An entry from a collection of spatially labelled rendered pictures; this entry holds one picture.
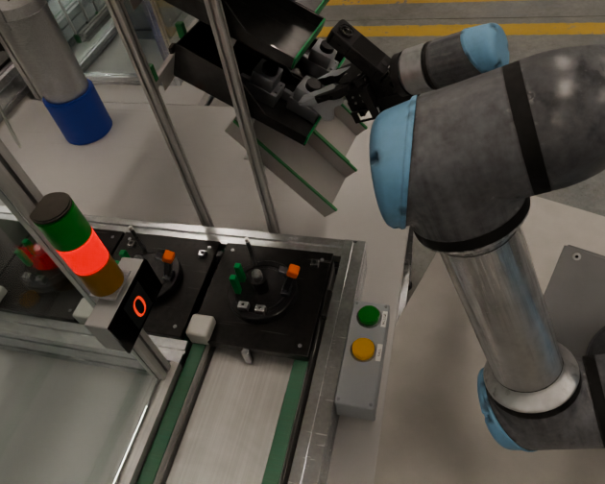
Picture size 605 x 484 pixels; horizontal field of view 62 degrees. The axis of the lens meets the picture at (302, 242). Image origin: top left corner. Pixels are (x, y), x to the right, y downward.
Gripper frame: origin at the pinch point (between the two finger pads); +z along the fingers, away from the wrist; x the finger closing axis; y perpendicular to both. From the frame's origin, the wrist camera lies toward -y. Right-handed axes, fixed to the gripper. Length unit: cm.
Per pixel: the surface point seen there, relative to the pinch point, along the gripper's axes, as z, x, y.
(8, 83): 132, 18, -27
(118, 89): 104, 34, -7
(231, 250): 23.0, -21.2, 20.8
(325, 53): 1.2, 11.4, -1.7
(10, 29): 81, 5, -38
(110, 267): 3, -50, -5
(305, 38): -5.0, -0.1, -9.0
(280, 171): 10.6, -7.7, 11.7
